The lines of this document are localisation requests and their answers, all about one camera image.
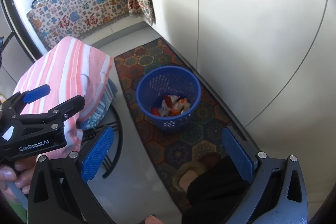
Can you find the white snack bag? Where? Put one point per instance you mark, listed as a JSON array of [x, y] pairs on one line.
[[166, 107]]

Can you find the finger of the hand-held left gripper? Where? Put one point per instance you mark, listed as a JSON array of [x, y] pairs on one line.
[[65, 107], [36, 93]]

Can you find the white lower cabinets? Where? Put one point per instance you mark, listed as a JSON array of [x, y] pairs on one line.
[[249, 24]]

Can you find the blue striped cloth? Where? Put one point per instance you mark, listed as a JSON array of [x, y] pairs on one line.
[[106, 104]]

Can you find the person's left hand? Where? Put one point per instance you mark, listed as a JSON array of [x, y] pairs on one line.
[[21, 176]]

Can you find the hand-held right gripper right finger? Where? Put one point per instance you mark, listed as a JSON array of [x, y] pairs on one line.
[[239, 155]]

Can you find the brown furry slipper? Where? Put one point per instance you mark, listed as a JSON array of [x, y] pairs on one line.
[[189, 169]]

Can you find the hexagon patterned rug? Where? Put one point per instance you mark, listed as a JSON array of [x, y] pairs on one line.
[[181, 145]]

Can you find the pink striped tablecloth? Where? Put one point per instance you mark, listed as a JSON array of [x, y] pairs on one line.
[[68, 74]]

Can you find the person's right hand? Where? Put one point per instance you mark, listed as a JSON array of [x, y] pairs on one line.
[[154, 220]]

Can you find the red plastic bag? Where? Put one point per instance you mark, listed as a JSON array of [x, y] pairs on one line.
[[157, 111]]

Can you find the person's black trouser leg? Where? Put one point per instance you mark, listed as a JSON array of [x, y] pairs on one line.
[[218, 195]]

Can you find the large printed cloth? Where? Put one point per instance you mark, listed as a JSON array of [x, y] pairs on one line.
[[78, 8]]

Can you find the blue plastic basket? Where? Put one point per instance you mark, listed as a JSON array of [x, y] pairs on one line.
[[168, 79]]

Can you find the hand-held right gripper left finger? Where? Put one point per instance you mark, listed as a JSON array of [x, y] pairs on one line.
[[97, 154]]

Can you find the black metal table frame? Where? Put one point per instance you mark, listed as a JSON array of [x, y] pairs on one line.
[[116, 134]]

